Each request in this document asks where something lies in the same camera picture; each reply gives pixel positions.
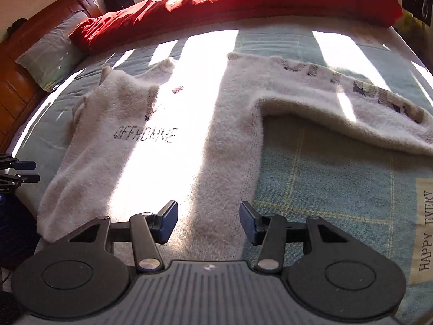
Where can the white fuzzy sweater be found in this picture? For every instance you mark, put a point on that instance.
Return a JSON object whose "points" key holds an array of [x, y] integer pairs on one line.
{"points": [[223, 125]]}

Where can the wooden headboard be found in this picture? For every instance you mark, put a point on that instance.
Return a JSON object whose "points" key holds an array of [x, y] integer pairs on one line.
{"points": [[20, 84]]}

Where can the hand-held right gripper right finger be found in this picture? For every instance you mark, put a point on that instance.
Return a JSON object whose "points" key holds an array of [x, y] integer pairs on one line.
{"points": [[248, 223]]}

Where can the green plaid bed sheet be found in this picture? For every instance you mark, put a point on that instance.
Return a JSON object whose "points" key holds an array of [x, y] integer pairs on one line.
{"points": [[331, 182]]}

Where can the red quilt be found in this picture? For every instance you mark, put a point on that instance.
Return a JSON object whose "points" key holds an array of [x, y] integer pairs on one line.
{"points": [[253, 3]]}

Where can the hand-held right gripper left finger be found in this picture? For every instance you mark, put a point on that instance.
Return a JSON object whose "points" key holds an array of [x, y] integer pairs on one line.
{"points": [[168, 223]]}

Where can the person's dark blue clothing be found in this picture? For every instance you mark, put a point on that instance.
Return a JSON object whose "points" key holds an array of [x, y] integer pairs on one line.
{"points": [[17, 233]]}

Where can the green plaid pillow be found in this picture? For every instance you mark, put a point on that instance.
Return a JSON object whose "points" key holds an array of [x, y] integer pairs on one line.
{"points": [[54, 50]]}

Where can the yellow green bag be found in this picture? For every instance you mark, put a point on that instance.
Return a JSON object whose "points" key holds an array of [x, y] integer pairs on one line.
{"points": [[409, 30]]}

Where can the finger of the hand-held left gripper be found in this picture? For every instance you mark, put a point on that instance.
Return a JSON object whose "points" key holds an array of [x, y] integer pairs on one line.
{"points": [[23, 165], [27, 178]]}

